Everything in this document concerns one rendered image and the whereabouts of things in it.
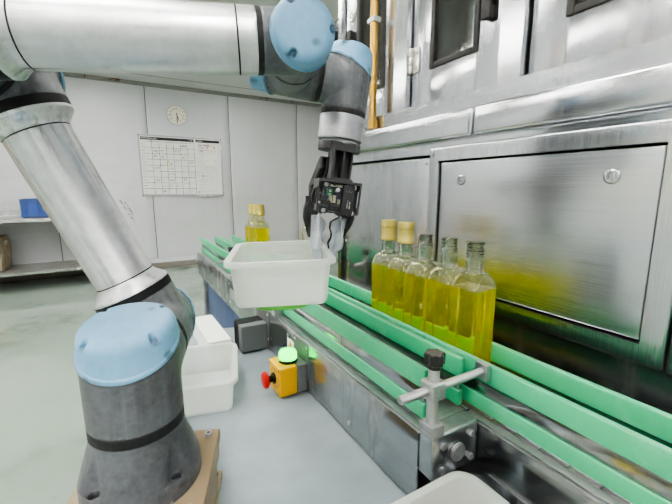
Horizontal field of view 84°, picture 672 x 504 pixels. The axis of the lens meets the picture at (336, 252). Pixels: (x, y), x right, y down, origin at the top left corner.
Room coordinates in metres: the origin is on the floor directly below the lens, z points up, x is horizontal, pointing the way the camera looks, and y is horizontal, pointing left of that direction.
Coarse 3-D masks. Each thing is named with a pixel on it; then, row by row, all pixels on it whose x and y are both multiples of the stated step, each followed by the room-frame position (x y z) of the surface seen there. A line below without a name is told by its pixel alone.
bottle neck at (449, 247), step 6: (444, 240) 0.65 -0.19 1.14; (450, 240) 0.65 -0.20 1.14; (456, 240) 0.65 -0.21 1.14; (444, 246) 0.65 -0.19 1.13; (450, 246) 0.65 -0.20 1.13; (456, 246) 0.65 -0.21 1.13; (444, 252) 0.65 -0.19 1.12; (450, 252) 0.65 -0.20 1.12; (456, 252) 0.65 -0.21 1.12; (444, 258) 0.65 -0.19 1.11; (450, 258) 0.65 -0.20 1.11; (456, 258) 0.65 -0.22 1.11; (444, 264) 0.65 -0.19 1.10; (450, 264) 0.65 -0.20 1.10; (456, 264) 0.65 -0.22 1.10
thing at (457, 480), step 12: (444, 480) 0.44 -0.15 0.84; (456, 480) 0.45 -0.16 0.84; (468, 480) 0.45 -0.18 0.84; (480, 480) 0.44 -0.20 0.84; (420, 492) 0.42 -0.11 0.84; (432, 492) 0.43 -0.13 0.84; (444, 492) 0.44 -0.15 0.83; (456, 492) 0.45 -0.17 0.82; (468, 492) 0.44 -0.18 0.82; (480, 492) 0.43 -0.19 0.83; (492, 492) 0.42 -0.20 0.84
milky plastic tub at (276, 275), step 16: (304, 240) 0.76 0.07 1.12; (240, 256) 0.68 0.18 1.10; (256, 256) 0.74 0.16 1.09; (272, 256) 0.75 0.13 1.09; (288, 256) 0.75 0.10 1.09; (304, 256) 0.76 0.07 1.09; (240, 272) 0.54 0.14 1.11; (256, 272) 0.55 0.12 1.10; (272, 272) 0.55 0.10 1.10; (288, 272) 0.55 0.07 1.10; (304, 272) 0.56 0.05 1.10; (320, 272) 0.56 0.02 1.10; (240, 288) 0.55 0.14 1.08; (256, 288) 0.55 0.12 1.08; (272, 288) 0.55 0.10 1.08; (288, 288) 0.56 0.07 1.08; (304, 288) 0.56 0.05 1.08; (320, 288) 0.56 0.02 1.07; (240, 304) 0.55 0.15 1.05; (256, 304) 0.55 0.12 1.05; (272, 304) 0.55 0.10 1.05; (288, 304) 0.56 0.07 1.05; (304, 304) 0.57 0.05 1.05
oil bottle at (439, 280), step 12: (432, 276) 0.66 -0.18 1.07; (444, 276) 0.63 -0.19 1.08; (432, 288) 0.66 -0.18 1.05; (444, 288) 0.63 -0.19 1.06; (432, 300) 0.65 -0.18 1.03; (444, 300) 0.63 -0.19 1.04; (432, 312) 0.65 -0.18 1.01; (444, 312) 0.63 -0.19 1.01; (432, 324) 0.65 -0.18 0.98; (444, 324) 0.63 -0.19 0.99; (444, 336) 0.63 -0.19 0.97
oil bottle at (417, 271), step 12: (420, 264) 0.69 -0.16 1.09; (432, 264) 0.69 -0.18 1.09; (408, 276) 0.71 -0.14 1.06; (420, 276) 0.68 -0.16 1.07; (408, 288) 0.71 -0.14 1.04; (420, 288) 0.68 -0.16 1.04; (408, 300) 0.71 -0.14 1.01; (420, 300) 0.68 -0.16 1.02; (408, 312) 0.70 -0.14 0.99; (420, 312) 0.68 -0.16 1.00; (408, 324) 0.70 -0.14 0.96; (420, 324) 0.68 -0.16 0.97
